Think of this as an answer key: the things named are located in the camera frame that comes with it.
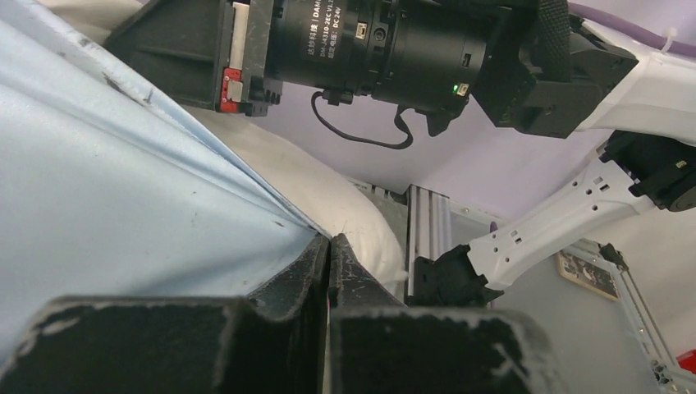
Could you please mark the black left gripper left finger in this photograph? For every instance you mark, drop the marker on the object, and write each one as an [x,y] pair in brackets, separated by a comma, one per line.
[269,341]

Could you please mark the aluminium frame rail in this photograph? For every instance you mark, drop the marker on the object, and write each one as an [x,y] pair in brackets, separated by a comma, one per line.
[601,346]

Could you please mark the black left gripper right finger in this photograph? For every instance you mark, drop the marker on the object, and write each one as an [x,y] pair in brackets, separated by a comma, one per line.
[444,339]

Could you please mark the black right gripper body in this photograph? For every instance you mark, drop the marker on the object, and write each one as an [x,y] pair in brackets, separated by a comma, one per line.
[206,54]

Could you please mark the white pillow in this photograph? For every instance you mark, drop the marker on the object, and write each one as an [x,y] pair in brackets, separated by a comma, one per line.
[325,197]

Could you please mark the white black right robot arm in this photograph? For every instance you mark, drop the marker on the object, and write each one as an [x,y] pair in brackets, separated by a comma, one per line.
[544,68]

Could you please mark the light blue pillowcase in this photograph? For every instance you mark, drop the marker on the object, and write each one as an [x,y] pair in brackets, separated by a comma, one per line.
[108,187]

